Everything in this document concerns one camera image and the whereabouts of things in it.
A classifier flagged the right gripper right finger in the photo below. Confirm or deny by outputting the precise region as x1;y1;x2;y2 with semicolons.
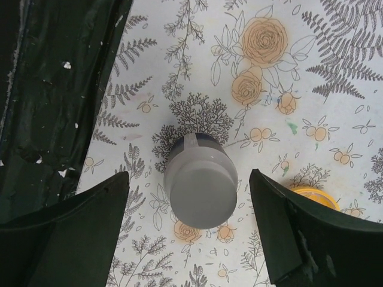
249;169;382;286

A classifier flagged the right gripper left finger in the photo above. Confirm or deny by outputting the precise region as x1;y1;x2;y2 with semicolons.
1;172;129;286

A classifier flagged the yellow round pill case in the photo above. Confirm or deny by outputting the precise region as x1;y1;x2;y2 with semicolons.
291;187;340;211

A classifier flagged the white blue pill bottle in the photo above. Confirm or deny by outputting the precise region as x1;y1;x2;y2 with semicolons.
163;132;238;229

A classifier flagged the floral table mat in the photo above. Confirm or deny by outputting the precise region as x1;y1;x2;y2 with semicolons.
78;1;382;286

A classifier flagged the black base frame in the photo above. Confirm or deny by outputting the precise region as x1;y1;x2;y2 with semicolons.
1;1;132;223

